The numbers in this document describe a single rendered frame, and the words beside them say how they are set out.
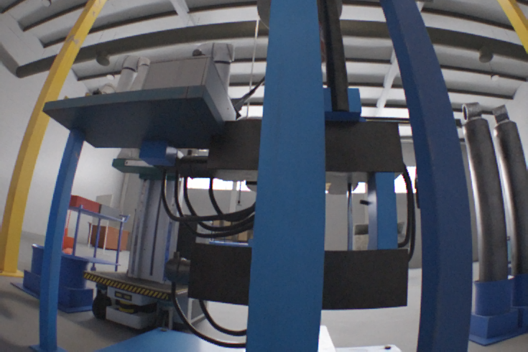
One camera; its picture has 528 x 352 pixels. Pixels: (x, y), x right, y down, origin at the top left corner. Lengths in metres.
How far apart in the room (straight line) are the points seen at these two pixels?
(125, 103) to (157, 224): 1.25
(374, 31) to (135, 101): 6.48
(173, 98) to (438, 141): 0.74
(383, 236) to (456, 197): 0.62
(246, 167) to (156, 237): 1.22
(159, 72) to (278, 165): 0.52
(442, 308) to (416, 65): 0.34
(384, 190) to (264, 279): 0.53
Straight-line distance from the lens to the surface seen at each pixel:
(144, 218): 2.10
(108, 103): 1.04
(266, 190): 0.73
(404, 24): 0.51
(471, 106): 2.26
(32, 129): 3.09
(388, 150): 1.06
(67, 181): 1.32
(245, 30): 6.97
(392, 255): 0.99
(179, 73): 0.95
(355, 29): 6.96
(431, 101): 0.42
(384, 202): 1.00
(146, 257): 2.11
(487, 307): 2.01
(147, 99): 0.94
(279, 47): 0.97
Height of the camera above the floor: 0.57
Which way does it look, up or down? 21 degrees up
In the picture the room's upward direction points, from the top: 4 degrees clockwise
